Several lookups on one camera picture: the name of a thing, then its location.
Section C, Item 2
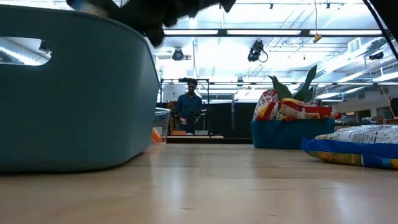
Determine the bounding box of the black ceiling camera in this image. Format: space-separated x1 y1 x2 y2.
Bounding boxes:
248 39 269 63

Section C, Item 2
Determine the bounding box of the black partition wall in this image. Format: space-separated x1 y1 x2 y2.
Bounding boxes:
203 101 259 139

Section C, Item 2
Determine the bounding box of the round black ceiling fixture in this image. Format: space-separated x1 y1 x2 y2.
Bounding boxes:
171 48 185 62

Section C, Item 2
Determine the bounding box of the yellow hanging cord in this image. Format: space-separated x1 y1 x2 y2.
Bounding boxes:
313 0 323 44

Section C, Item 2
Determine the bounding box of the black overhead beam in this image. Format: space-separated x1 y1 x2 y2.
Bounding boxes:
163 29 386 37

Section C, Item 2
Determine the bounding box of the clear plastic container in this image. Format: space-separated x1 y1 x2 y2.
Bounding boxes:
152 107 171 146

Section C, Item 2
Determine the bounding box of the orange Maruchan noodle packet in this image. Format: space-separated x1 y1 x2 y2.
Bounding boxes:
151 127 163 144

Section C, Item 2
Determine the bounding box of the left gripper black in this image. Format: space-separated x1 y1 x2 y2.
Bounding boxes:
66 0 237 47

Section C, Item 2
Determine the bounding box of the large teal plastic bin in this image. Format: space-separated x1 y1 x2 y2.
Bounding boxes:
0 4 161 174

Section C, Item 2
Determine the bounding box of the person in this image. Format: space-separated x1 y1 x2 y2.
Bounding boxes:
174 78 205 134

